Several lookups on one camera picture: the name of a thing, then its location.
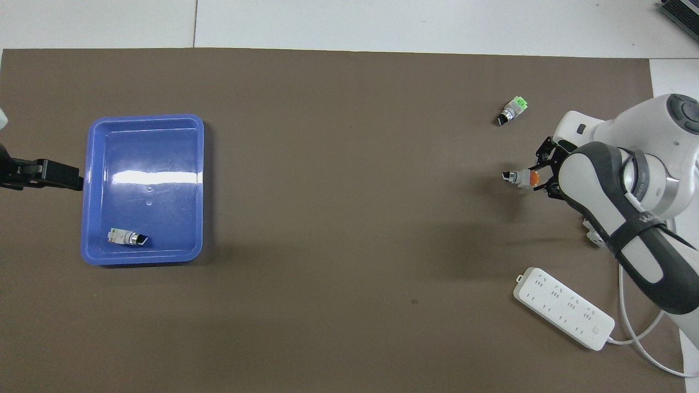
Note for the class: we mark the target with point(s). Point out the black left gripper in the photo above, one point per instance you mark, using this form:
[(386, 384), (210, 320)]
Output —
[(19, 173)]

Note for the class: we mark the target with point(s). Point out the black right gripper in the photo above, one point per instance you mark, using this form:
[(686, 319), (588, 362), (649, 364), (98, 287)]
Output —
[(562, 147)]

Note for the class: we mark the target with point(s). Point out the selector switch with orange block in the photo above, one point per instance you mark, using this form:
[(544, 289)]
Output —
[(521, 177)]

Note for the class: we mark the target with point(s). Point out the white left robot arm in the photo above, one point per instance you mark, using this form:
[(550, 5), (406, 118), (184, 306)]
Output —
[(3, 117)]

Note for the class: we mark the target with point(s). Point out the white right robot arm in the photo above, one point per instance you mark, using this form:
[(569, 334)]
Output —
[(590, 180)]

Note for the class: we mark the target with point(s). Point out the white and red terminal block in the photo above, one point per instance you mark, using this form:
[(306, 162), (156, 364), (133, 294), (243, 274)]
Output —
[(592, 236)]

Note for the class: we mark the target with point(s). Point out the blue plastic tray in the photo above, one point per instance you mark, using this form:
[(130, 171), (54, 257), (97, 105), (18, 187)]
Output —
[(164, 218)]

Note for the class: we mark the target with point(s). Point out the white power strip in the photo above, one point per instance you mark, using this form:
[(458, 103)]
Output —
[(562, 305)]

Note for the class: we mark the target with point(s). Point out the brown paper table mat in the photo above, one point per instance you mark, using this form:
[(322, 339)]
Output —
[(349, 218)]

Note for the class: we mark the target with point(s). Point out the dark grey ribbed device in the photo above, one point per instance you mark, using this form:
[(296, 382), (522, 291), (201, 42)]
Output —
[(682, 11)]

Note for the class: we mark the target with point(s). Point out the selector switch bright green block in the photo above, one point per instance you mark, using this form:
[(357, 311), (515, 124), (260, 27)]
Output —
[(513, 109)]

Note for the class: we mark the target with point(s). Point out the selector switch pale green block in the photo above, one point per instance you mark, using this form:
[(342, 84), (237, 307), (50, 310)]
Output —
[(128, 238)]

